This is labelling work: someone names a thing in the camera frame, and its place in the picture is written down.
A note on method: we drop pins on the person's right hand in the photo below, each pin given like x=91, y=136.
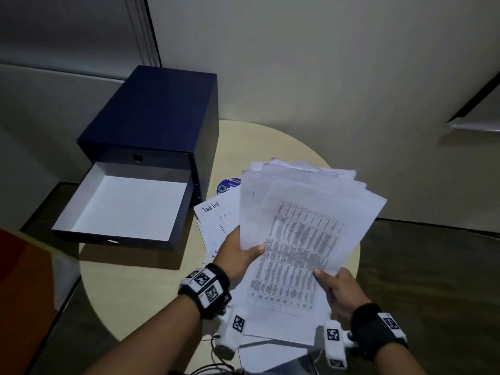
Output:
x=345, y=292

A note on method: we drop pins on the person's left hand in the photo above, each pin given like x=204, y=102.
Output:
x=232, y=257

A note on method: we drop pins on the person's right thumb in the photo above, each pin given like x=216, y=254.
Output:
x=321, y=277

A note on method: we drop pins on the person's left thumb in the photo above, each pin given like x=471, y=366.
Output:
x=254, y=253

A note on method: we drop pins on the stack of white printed papers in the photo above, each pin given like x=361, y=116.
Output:
x=304, y=199

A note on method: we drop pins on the person's left forearm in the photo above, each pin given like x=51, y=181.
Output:
x=156, y=339

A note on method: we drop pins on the person's right forearm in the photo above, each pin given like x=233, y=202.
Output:
x=394, y=363

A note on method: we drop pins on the white sheet with handwritten heading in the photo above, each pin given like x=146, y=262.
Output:
x=218, y=220

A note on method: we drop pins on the black left wristband with markers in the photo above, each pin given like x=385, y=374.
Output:
x=205, y=288

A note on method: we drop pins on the blue round sticker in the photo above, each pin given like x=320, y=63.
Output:
x=228, y=186

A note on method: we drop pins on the black right wristband with marker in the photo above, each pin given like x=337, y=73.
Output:
x=377, y=330

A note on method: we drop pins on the blank white paper sheet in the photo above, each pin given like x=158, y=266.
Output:
x=269, y=357

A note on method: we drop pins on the white lined open drawer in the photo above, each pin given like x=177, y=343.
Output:
x=129, y=206

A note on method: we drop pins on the dark blue drawer box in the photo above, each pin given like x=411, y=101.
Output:
x=156, y=109

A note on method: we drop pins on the silver framed board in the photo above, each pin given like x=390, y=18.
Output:
x=474, y=122

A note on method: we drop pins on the orange chair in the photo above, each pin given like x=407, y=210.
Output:
x=23, y=308

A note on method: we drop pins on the grey metal cabinet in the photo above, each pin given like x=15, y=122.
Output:
x=78, y=31

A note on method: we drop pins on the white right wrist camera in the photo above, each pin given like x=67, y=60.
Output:
x=335, y=343

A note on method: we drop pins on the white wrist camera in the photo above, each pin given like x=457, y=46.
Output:
x=232, y=331
x=335, y=343

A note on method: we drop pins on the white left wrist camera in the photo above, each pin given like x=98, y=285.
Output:
x=232, y=331

